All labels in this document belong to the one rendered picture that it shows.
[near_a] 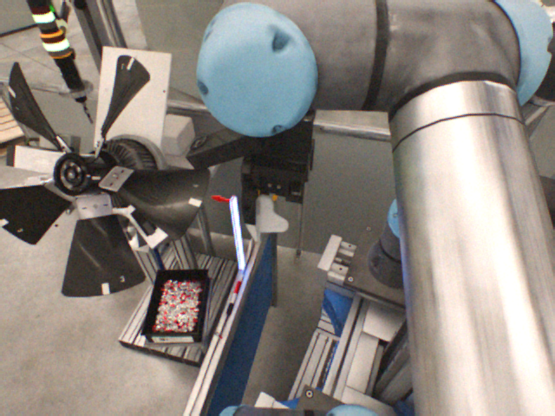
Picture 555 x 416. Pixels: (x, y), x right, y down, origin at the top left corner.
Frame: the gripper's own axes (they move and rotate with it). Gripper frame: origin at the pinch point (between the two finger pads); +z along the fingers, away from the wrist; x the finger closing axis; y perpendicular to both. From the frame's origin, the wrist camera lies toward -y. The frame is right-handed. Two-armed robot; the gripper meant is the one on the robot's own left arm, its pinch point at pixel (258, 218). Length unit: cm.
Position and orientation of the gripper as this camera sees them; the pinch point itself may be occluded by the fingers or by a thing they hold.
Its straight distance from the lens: 52.9
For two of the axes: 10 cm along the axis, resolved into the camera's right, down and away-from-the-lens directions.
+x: 2.4, -7.0, 6.7
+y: 9.7, 1.8, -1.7
